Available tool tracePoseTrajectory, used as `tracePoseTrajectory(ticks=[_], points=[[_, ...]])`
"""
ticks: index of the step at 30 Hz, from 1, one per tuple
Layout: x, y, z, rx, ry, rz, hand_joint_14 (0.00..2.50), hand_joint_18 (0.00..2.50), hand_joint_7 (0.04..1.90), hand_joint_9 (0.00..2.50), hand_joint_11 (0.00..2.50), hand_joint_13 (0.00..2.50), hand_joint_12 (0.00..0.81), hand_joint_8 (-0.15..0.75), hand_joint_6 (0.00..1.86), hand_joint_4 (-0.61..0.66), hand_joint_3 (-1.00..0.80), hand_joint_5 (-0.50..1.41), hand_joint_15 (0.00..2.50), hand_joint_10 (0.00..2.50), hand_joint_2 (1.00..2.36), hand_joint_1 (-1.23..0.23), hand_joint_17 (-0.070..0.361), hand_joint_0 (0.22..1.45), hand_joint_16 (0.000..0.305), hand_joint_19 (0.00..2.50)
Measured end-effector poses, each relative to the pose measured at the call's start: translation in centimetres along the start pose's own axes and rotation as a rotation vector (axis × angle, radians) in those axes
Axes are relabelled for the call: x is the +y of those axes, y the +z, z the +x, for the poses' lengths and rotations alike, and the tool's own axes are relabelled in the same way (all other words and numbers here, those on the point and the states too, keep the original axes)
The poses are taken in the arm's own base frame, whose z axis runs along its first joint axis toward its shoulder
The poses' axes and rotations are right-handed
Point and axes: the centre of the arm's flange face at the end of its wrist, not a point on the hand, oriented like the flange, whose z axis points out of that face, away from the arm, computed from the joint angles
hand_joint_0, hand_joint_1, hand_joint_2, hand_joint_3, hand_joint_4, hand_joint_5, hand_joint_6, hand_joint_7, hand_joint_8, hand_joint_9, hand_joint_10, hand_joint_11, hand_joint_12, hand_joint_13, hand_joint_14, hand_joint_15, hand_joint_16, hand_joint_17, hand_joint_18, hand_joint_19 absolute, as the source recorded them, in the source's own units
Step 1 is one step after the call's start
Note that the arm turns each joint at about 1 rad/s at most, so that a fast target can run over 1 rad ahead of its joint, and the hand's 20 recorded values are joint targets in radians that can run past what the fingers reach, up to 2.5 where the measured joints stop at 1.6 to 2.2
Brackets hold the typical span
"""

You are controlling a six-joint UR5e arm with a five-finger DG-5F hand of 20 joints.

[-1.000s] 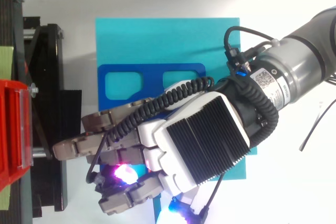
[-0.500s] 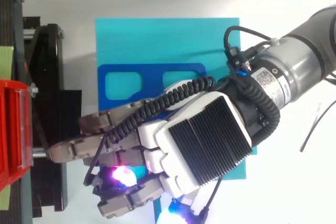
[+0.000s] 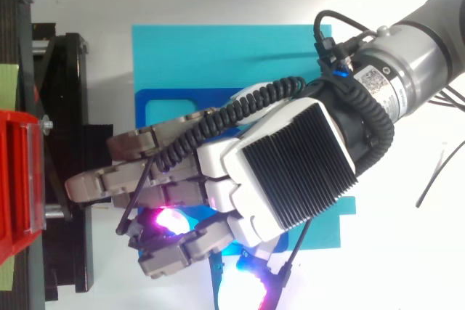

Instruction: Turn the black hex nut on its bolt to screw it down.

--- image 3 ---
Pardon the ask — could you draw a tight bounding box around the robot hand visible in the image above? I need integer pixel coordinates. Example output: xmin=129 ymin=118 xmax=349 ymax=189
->
xmin=64 ymin=81 xmax=360 ymax=310

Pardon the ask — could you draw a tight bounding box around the turquoise plate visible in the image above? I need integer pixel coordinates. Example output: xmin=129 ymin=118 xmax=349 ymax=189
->
xmin=131 ymin=23 xmax=357 ymax=250

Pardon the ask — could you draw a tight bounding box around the blue plate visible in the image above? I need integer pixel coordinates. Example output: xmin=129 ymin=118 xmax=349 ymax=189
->
xmin=133 ymin=88 xmax=290 ymax=257

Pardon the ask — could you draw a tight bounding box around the black stand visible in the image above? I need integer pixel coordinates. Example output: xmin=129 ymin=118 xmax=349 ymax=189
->
xmin=0 ymin=0 xmax=114 ymax=310

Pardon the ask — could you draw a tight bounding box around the red bin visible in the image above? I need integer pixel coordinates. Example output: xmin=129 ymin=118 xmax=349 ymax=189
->
xmin=0 ymin=108 xmax=47 ymax=268

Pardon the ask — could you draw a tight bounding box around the thin black cable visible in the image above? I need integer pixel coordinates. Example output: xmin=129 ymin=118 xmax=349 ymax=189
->
xmin=430 ymin=84 xmax=465 ymax=112
xmin=312 ymin=9 xmax=377 ymax=71
xmin=415 ymin=141 xmax=465 ymax=209
xmin=267 ymin=215 xmax=313 ymax=310
xmin=115 ymin=155 xmax=155 ymax=237

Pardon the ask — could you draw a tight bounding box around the black coiled cable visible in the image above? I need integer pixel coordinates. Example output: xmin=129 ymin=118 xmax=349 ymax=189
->
xmin=151 ymin=76 xmax=395 ymax=177

